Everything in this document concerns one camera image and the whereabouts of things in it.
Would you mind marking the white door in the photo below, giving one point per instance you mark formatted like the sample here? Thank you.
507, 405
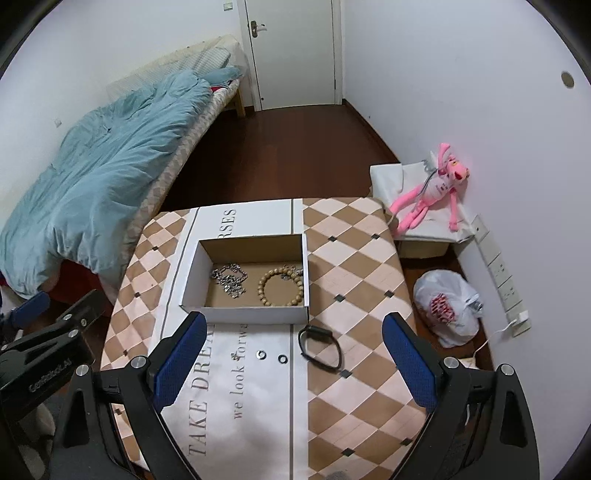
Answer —
291, 55

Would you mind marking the black wristband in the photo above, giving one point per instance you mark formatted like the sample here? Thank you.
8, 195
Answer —
301, 341

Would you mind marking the white charger plug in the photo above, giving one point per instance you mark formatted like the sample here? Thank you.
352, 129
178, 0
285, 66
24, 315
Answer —
521, 322

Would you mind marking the blue pillow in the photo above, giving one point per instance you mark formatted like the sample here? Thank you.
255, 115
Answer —
226, 74

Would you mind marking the blue duvet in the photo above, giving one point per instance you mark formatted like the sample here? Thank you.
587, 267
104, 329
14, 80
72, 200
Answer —
106, 166

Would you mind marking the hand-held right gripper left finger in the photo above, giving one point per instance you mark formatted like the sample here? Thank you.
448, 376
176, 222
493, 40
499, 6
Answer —
180, 360

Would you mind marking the pink plush toy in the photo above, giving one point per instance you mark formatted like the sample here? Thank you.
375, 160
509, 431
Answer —
434, 187

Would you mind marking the checkered tablecloth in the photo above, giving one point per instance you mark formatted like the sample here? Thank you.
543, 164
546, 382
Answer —
355, 277

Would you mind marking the striped pillow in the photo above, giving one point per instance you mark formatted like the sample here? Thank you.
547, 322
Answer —
210, 57

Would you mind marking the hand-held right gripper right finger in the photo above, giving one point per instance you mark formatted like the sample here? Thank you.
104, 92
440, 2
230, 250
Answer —
411, 364

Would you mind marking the white plastic bag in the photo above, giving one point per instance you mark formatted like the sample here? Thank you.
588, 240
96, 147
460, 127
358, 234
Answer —
443, 288

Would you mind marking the red cloth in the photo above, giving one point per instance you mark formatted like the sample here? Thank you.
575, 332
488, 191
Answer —
78, 279

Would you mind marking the bed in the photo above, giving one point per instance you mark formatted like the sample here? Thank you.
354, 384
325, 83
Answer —
184, 147

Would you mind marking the round wall hole cover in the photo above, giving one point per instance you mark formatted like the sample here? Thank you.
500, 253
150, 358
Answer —
567, 79

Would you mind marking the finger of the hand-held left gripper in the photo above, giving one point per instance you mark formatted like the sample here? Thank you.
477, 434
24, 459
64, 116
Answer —
87, 310
30, 308

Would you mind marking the white printed cloth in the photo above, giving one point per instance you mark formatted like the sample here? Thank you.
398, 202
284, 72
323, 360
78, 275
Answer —
268, 406

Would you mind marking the white cardboard box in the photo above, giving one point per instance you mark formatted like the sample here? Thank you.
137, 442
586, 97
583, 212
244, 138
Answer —
244, 316

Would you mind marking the row of wall sockets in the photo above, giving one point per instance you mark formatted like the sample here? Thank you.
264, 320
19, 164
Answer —
501, 272

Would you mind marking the brown cardboard box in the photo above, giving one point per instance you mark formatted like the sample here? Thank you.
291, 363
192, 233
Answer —
422, 249

